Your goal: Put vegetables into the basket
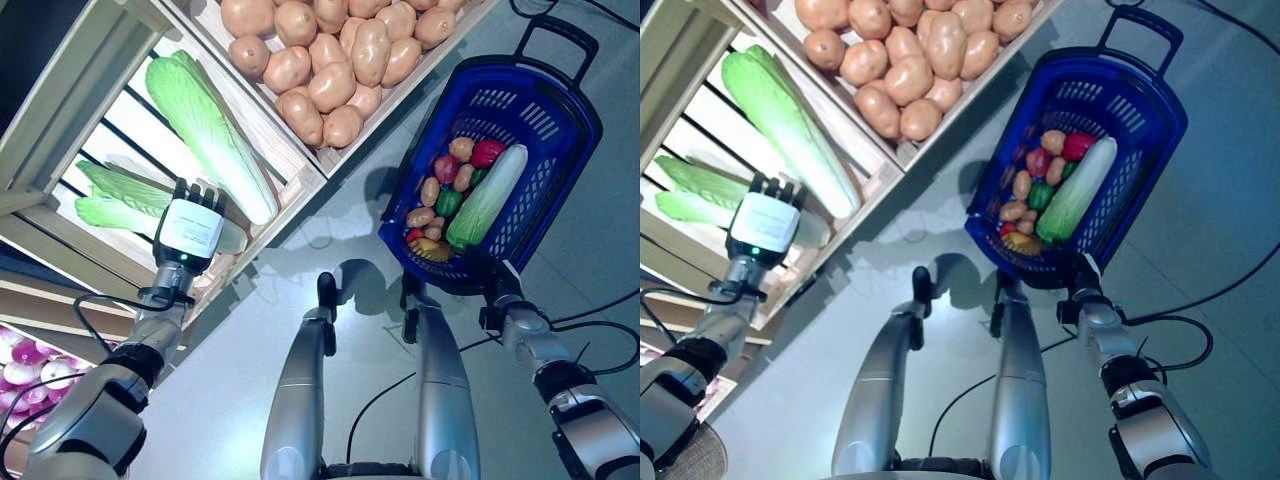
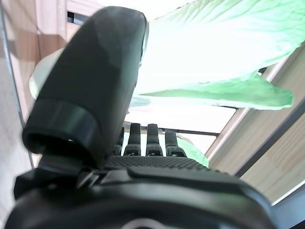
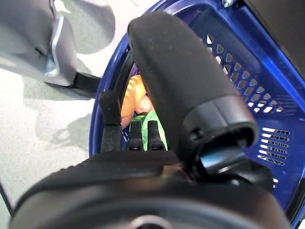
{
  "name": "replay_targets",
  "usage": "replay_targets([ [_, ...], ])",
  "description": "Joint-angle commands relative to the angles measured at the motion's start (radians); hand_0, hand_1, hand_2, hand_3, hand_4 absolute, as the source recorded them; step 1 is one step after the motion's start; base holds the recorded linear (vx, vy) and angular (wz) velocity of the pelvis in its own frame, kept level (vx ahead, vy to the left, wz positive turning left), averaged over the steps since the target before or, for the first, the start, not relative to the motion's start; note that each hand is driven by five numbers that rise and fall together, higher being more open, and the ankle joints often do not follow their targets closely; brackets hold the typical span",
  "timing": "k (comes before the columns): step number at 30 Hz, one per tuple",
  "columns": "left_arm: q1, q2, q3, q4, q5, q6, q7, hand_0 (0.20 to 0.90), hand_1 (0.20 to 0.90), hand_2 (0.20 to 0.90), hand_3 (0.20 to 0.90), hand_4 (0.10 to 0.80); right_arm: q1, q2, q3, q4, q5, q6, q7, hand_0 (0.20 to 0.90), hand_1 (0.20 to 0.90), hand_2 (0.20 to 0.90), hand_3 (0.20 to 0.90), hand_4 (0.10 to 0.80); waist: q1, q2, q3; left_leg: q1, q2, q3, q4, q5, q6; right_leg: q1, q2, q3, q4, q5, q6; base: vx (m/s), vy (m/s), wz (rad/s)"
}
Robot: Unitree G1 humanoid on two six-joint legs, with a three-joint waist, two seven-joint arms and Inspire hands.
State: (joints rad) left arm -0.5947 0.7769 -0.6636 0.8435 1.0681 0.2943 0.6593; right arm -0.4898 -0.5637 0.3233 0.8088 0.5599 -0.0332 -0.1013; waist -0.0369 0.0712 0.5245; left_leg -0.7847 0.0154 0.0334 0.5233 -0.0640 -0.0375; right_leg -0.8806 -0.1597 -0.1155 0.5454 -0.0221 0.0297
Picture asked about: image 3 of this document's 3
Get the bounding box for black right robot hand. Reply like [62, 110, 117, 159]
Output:
[8, 11, 293, 229]

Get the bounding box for blue plastic shopping basket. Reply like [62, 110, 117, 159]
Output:
[88, 0, 305, 229]

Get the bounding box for brown potato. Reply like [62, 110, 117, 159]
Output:
[135, 94, 154, 115]

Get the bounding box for green white napa cabbage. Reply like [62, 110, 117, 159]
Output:
[132, 111, 169, 151]

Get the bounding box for yellow-orange corn cob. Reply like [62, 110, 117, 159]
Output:
[121, 74, 150, 127]

